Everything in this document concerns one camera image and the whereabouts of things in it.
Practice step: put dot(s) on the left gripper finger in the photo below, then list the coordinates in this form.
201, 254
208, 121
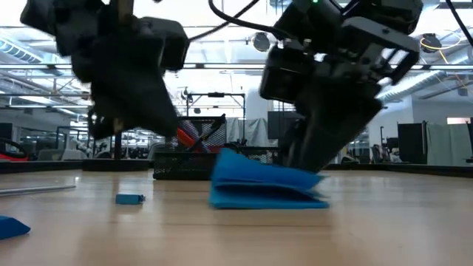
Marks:
136, 107
99, 127

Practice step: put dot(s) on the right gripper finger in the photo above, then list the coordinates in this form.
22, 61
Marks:
332, 125
292, 144

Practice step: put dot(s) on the purple pen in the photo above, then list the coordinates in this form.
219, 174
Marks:
196, 133

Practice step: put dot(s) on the blue sticky note pad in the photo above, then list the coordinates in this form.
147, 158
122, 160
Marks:
258, 199

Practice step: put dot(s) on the black mesh desk organizer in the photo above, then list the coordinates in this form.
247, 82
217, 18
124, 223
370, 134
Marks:
181, 166

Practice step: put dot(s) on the small blue block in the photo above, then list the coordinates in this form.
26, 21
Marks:
128, 199

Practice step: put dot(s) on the black pen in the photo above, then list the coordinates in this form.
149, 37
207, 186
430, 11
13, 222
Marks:
212, 129

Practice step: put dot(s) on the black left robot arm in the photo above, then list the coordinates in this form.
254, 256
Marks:
55, 18

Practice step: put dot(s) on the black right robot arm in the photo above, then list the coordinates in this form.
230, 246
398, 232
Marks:
388, 9

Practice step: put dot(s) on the black monitor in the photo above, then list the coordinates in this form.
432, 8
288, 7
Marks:
277, 125

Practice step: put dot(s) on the grey cloth cover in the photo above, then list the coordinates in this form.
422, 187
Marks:
255, 133

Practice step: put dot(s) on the small black ceiling reel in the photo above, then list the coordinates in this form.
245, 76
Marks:
184, 94

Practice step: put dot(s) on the red black equipment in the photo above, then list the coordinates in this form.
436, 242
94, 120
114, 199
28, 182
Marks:
11, 157

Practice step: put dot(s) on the grey-green curtain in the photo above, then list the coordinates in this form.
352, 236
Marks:
449, 144

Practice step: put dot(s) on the blue eraser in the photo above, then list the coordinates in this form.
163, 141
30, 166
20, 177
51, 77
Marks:
11, 227

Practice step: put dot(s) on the black table frame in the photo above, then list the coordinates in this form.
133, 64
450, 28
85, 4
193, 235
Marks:
37, 167

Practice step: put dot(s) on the black frame rig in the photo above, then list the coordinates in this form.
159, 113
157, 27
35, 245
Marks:
216, 95

